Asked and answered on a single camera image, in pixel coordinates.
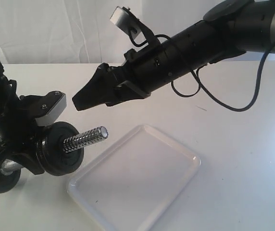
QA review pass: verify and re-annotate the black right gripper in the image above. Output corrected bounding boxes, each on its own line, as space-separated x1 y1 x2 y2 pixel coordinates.
72 49 151 111

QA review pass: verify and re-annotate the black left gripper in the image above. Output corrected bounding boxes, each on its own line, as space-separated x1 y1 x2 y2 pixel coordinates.
0 95 47 176

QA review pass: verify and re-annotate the chrome threaded dumbbell bar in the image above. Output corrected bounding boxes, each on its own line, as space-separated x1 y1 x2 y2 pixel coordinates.
0 125 109 174

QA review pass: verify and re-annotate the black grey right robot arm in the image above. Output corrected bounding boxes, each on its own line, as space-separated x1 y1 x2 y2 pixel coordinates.
72 0 275 111

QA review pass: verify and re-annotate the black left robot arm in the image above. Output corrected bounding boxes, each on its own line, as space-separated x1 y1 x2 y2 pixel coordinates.
0 62 44 175

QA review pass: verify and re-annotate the white rectangular plastic tray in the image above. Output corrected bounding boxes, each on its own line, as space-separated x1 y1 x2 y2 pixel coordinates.
67 125 201 231

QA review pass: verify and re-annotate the white backdrop curtain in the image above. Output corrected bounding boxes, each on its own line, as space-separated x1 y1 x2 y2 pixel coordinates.
0 0 275 64

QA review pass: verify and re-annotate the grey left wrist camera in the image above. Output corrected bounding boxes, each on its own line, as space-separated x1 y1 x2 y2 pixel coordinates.
35 91 67 127

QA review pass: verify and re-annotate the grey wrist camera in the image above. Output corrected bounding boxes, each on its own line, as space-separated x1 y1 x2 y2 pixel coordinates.
35 91 67 127
110 6 160 48

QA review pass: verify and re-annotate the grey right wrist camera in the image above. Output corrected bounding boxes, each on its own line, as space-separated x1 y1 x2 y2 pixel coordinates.
110 6 160 48

